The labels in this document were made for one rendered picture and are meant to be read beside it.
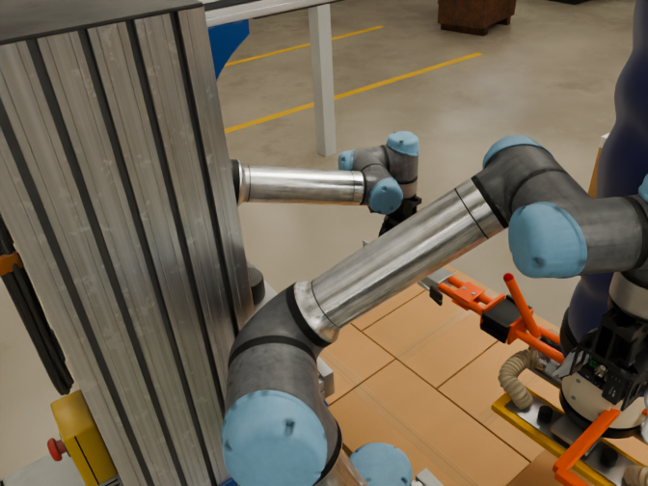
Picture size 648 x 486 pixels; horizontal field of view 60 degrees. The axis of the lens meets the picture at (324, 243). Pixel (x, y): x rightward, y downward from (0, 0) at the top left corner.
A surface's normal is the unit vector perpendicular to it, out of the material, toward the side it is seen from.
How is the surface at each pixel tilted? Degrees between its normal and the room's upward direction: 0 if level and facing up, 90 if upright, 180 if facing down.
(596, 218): 27
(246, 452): 83
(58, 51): 90
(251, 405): 18
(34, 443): 0
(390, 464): 8
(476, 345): 0
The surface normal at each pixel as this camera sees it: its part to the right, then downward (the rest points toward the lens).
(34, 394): -0.05, -0.82
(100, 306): 0.57, 0.45
